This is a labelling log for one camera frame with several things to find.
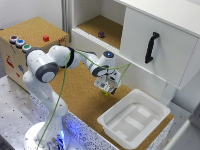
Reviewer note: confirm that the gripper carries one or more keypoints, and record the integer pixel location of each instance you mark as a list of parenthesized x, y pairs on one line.
[(105, 82)]

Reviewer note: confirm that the yellow block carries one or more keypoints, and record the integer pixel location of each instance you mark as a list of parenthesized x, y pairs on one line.
[(106, 93)]

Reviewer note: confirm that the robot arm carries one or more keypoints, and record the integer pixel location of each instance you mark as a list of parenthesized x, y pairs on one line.
[(50, 66)]

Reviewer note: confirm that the purple block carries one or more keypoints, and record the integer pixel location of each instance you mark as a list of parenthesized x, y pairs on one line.
[(101, 34)]

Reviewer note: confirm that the pink block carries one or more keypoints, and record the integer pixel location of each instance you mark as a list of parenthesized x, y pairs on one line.
[(46, 38)]

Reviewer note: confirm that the white plastic box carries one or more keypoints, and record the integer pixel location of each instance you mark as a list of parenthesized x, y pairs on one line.
[(136, 118)]

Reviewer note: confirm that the white cabinet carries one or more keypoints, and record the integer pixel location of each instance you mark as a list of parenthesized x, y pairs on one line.
[(110, 20)]

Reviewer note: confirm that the white sliding door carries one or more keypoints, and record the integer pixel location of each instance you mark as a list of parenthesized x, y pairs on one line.
[(166, 46)]

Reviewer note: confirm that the green button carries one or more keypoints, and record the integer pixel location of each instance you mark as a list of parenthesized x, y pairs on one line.
[(26, 47)]

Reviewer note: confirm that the wooden drawer box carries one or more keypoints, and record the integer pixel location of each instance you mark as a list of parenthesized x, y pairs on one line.
[(31, 33)]

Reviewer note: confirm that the blue button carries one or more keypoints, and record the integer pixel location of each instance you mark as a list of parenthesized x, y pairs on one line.
[(20, 42)]

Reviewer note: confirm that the red button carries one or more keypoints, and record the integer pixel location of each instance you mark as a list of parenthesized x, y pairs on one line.
[(13, 38)]

